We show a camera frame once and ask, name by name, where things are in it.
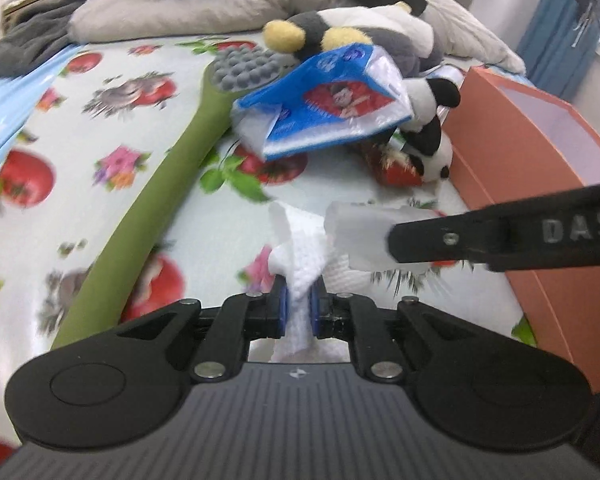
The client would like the white textured towel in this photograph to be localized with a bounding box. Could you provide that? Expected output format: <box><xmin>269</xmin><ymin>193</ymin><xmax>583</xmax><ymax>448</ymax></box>
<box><xmin>266</xmin><ymin>200</ymin><xmax>351</xmax><ymax>364</ymax></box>

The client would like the clear plastic wrapper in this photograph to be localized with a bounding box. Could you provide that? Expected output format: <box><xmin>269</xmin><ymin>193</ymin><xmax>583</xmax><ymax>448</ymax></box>
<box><xmin>324</xmin><ymin>202</ymin><xmax>440</xmax><ymax>274</ymax></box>

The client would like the red snack packet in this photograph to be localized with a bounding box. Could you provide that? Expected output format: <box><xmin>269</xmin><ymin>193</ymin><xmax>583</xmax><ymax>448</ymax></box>
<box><xmin>360</xmin><ymin>141</ymin><xmax>424</xmax><ymax>188</ymax></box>

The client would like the pink cardboard box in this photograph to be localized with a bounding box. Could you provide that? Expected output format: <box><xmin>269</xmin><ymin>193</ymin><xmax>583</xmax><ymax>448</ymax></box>
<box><xmin>443</xmin><ymin>67</ymin><xmax>600</xmax><ymax>392</ymax></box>

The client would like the panda plush toy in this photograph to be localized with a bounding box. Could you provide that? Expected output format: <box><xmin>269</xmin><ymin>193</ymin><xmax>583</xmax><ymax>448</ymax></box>
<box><xmin>399</xmin><ymin>77</ymin><xmax>460</xmax><ymax>183</ymax></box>

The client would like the blue curtain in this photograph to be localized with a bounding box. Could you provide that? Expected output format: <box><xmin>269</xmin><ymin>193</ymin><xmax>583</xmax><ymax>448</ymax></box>
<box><xmin>517</xmin><ymin>0</ymin><xmax>600</xmax><ymax>101</ymax></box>

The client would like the blue tissue pack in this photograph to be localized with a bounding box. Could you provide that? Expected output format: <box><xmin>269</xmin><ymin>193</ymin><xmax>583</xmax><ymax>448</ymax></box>
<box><xmin>230</xmin><ymin>44</ymin><xmax>414</xmax><ymax>162</ymax></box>

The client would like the fruit pattern bed mat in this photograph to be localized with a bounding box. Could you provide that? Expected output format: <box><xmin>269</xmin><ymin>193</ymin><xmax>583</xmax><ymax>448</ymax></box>
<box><xmin>0</xmin><ymin>34</ymin><xmax>538</xmax><ymax>470</ymax></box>

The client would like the grey penguin plush toy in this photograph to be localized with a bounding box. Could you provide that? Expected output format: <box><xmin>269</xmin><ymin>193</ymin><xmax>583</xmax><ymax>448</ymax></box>
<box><xmin>262</xmin><ymin>2</ymin><xmax>444</xmax><ymax>78</ymax></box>

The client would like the beige grey duvet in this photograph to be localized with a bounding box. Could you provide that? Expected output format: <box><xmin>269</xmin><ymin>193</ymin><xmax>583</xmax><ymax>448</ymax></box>
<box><xmin>68</xmin><ymin>0</ymin><xmax>526</xmax><ymax>75</ymax></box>

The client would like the light blue bed sheet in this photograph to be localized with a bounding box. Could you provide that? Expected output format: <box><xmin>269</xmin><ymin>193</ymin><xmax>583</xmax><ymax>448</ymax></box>
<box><xmin>0</xmin><ymin>46</ymin><xmax>84</xmax><ymax>217</ymax></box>

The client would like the dark grey blanket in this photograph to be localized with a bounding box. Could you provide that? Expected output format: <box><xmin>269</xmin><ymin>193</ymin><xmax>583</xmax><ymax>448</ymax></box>
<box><xmin>0</xmin><ymin>0</ymin><xmax>83</xmax><ymax>79</ymax></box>

